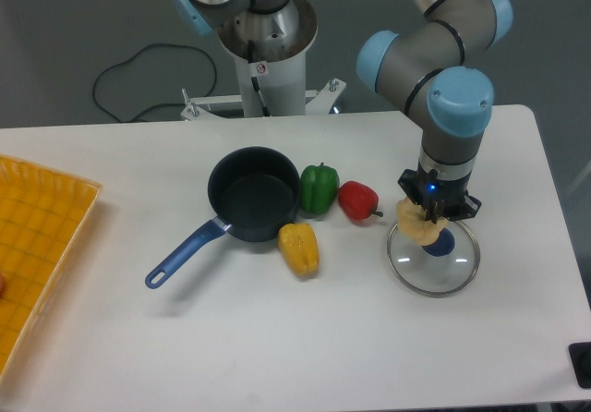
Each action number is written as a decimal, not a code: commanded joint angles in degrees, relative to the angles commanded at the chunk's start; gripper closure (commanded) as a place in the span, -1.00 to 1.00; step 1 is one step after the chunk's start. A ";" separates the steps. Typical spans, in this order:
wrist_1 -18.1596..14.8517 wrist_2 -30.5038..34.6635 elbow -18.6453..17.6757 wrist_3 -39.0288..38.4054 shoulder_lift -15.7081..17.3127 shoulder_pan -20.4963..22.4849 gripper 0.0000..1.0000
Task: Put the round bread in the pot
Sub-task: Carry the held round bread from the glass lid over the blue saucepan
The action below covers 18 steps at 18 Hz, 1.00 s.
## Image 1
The red bell pepper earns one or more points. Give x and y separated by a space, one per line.
358 201

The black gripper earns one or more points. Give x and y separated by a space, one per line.
449 199

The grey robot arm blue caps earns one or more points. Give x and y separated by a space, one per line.
423 74

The yellow bell pepper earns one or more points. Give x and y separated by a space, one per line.
299 247

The yellow plastic basket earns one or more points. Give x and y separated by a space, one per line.
42 213

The green bell pepper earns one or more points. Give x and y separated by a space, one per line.
319 187

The black corner device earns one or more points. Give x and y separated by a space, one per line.
580 357

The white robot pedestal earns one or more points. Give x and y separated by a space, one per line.
270 56

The glass lid blue knob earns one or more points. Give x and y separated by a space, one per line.
441 269

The dark pot blue handle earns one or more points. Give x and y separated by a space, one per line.
254 192

